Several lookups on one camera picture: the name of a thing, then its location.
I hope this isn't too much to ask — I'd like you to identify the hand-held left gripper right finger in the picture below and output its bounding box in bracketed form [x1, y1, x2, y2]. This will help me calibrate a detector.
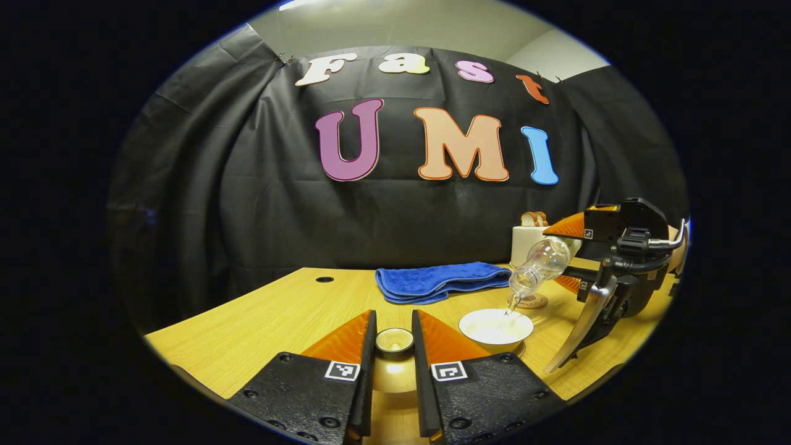
[411, 309, 566, 444]

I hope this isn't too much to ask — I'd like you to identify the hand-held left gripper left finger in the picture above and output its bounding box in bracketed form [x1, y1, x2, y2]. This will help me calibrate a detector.
[227, 309, 378, 445]

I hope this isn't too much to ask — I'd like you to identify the cream teacup lid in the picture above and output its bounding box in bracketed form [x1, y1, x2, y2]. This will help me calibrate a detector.
[371, 328, 418, 394]

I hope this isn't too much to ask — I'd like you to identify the clear water bottle yellow label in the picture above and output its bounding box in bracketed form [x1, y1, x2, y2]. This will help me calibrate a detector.
[508, 236, 582, 313]

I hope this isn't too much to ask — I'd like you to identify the round cork coaster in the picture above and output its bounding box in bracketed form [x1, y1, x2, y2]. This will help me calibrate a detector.
[508, 292, 549, 310]

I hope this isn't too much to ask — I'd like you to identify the cream ceramic teacup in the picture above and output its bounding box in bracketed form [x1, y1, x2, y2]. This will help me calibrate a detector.
[459, 308, 535, 354]

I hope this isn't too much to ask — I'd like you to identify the white toaster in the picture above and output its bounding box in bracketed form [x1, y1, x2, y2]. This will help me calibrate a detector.
[510, 225, 552, 269]

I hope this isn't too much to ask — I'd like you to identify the folded blue towel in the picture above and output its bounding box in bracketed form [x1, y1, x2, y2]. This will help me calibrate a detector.
[375, 262, 512, 305]

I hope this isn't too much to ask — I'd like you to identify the black backdrop cloth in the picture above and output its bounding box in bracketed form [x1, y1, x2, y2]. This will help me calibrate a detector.
[108, 25, 688, 331]

